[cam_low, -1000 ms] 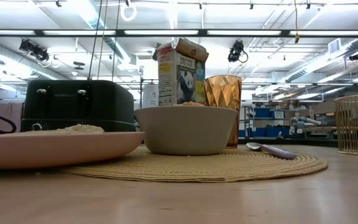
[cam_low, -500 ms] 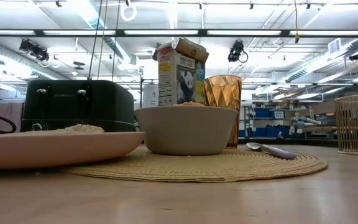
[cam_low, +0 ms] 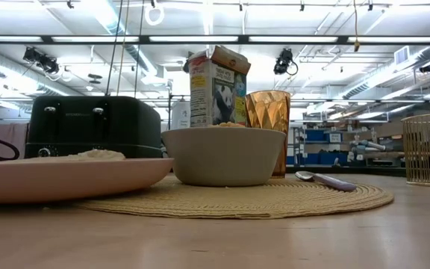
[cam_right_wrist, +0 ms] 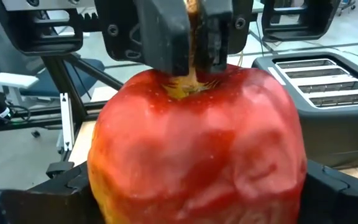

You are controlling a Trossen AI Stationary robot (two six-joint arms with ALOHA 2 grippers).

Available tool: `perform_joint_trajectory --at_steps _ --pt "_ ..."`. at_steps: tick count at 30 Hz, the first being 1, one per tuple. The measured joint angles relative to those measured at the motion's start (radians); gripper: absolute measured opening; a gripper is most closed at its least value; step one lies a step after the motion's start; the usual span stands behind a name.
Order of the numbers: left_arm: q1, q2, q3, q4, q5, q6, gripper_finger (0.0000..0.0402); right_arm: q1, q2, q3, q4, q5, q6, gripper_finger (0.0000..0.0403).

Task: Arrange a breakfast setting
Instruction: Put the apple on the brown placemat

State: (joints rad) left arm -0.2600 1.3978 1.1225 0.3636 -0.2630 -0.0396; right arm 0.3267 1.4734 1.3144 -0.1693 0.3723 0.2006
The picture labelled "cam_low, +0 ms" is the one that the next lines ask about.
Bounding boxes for round cereal puffs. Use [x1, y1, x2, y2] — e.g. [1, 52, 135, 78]
[206, 120, 246, 129]

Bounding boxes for beige bowl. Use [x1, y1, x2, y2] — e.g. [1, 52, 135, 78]
[161, 126, 287, 188]

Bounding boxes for panda cereal box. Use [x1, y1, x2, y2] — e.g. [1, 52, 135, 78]
[187, 45, 252, 129]

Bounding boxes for amber faceted cup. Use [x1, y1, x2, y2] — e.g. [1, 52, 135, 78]
[244, 90, 292, 179]

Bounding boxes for toasted bagel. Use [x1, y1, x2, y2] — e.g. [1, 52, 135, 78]
[64, 149, 127, 162]

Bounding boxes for purple-handled spoon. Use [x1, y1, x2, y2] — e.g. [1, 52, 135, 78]
[293, 170, 358, 193]

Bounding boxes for pink plate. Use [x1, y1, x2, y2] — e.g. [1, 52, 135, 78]
[0, 157, 175, 205]

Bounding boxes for clear container with red fruit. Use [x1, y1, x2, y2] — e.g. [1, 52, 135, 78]
[401, 112, 430, 188]

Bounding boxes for white trash bin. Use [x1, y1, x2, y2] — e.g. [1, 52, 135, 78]
[170, 98, 192, 130]

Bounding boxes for round woven placemat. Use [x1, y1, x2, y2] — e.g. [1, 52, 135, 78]
[74, 173, 396, 220]

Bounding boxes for metal storage shelf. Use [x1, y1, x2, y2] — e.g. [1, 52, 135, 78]
[285, 126, 351, 167]

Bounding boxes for black four-slot toaster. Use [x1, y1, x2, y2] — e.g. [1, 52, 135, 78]
[24, 95, 164, 160]

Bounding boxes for black ceiling camera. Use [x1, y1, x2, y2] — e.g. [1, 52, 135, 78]
[22, 46, 61, 75]
[272, 47, 299, 76]

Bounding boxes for black overhead frame bar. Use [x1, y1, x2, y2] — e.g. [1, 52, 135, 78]
[0, 34, 430, 46]

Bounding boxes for black hanging cable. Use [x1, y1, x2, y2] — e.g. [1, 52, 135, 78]
[104, 0, 124, 96]

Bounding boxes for white cable ring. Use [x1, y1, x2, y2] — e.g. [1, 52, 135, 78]
[143, 2, 165, 28]

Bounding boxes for black table frame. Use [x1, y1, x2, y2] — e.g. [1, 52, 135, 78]
[284, 165, 407, 178]

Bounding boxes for yellow hanging cord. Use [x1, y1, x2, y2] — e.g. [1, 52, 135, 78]
[352, 0, 362, 53]

